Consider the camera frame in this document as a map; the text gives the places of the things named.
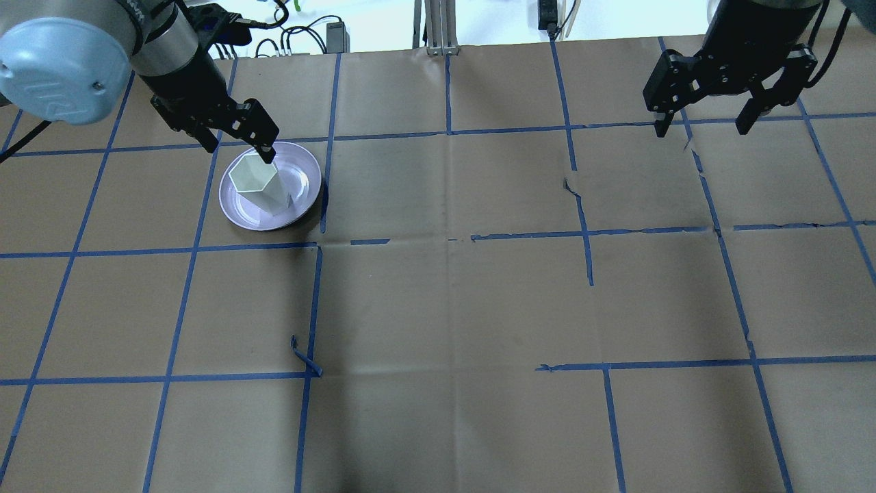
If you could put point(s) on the black power adapter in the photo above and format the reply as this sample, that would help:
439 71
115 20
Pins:
547 15

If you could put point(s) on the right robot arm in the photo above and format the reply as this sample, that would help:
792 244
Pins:
751 47

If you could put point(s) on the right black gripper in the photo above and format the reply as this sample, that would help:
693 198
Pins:
751 42

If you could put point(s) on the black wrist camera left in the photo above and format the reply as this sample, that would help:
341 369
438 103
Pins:
215 25

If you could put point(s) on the lavender plate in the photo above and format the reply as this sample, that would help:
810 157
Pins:
301 174

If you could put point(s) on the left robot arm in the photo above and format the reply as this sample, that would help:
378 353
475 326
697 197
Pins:
70 61

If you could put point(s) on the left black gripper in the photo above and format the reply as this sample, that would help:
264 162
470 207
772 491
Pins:
186 81

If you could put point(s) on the aluminium frame post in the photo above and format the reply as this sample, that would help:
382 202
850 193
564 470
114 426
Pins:
434 27

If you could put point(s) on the white angular cup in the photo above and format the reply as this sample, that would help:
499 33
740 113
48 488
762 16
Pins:
260 183

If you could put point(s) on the brown paper table cover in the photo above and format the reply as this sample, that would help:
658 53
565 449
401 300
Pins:
508 284

